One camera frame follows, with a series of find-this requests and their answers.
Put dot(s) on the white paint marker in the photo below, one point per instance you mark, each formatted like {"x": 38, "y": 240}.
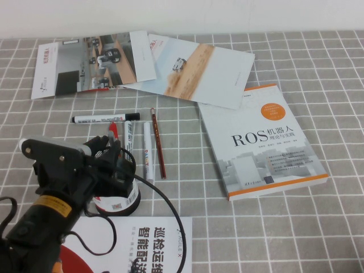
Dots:
{"x": 148, "y": 150}

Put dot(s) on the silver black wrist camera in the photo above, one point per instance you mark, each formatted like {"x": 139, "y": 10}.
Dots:
{"x": 51, "y": 148}

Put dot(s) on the white red AgileX brochure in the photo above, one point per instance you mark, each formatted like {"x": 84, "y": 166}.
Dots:
{"x": 159, "y": 247}

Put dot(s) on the white marker with black cap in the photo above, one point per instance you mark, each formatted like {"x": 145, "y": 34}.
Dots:
{"x": 99, "y": 118}

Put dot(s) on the brochure with desert vehicle photo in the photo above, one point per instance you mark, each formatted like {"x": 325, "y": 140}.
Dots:
{"x": 204, "y": 71}

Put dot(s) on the white orange ROS book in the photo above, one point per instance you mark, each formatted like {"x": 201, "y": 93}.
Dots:
{"x": 256, "y": 159}

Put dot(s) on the brochure with office robot photo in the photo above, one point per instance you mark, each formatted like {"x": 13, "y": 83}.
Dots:
{"x": 71, "y": 62}

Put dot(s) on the black mesh pen holder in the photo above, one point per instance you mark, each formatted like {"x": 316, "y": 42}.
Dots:
{"x": 125, "y": 200}

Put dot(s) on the grey white checked tablecloth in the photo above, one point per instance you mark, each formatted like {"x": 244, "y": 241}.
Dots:
{"x": 284, "y": 227}

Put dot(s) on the white marker with blue print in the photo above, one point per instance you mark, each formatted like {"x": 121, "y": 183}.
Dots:
{"x": 128, "y": 136}

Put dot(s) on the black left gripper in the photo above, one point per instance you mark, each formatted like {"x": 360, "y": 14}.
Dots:
{"x": 111, "y": 176}

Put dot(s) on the short red pen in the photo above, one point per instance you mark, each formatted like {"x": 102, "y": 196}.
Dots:
{"x": 114, "y": 130}

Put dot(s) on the dark red pencil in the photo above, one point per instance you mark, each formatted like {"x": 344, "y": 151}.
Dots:
{"x": 158, "y": 142}

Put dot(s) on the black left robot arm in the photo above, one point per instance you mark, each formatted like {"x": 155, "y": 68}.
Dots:
{"x": 51, "y": 207}

